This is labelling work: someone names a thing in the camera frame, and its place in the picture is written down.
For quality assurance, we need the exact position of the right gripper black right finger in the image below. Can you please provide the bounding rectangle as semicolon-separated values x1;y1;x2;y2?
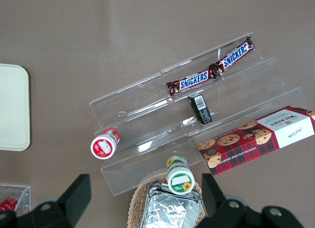
196;174;254;228

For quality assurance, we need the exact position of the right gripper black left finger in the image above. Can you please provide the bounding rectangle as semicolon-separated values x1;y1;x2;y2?
31;174;92;228

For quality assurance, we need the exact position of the light oval wicker basket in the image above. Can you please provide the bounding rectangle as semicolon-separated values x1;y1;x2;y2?
127;175;206;228

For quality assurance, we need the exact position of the cream plastic tray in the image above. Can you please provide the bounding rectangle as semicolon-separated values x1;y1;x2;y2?
0;64;31;152

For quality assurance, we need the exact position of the green lid yogurt cup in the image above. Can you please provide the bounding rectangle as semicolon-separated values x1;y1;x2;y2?
166;155;195;195

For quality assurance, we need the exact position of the clear acrylic bottle rack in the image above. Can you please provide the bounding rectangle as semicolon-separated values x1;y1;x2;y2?
0;184;32;215

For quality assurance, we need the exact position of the aluminium foil container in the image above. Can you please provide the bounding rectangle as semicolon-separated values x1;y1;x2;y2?
140;182;204;228

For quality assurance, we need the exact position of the red lid yogurt cup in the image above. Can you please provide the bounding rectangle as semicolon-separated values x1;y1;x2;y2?
90;128;121;160

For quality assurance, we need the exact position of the red cola bottle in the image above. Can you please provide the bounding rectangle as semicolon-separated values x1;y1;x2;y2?
0;195;20;212

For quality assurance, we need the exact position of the red tartan cookie box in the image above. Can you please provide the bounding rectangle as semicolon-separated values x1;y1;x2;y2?
197;104;315;176

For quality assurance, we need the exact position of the small black box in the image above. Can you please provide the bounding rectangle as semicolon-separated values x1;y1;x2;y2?
187;94;213;125

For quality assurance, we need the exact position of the clear acrylic stepped stand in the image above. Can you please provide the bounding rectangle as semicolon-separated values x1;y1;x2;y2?
160;32;308;164
89;70;203;196

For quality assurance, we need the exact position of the Snickers chocolate bar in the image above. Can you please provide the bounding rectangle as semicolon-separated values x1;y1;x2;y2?
208;35;254;79
166;70;214;96

